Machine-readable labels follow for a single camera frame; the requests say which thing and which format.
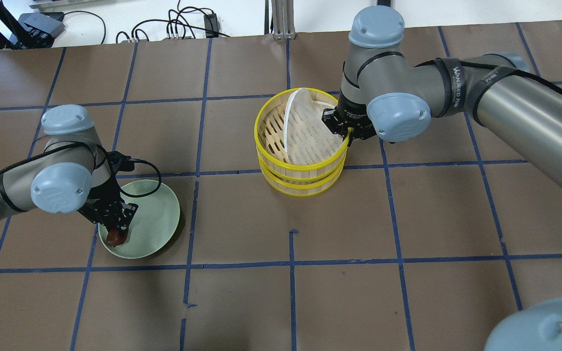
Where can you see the white mesh steamer cloth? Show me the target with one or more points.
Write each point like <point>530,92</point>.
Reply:
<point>306,138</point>

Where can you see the light green plate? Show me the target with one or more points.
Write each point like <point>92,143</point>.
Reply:
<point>153,224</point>

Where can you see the aluminium frame post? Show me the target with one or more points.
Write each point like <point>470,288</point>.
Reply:
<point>282,19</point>

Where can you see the yellow steamer layer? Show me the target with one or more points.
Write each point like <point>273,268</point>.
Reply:
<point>268,135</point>
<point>300,188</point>

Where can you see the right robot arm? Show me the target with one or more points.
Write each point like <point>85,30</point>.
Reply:
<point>471,151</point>

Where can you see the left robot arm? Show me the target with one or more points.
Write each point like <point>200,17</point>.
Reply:
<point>75,173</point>

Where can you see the black power adapter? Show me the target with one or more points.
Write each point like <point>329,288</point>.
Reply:
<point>211,25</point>

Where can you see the brown bun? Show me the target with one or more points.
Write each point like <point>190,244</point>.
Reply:
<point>116,236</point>

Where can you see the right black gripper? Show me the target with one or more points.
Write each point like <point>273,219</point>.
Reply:
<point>352,108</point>

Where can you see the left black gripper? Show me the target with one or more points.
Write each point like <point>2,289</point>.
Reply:
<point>104,195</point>

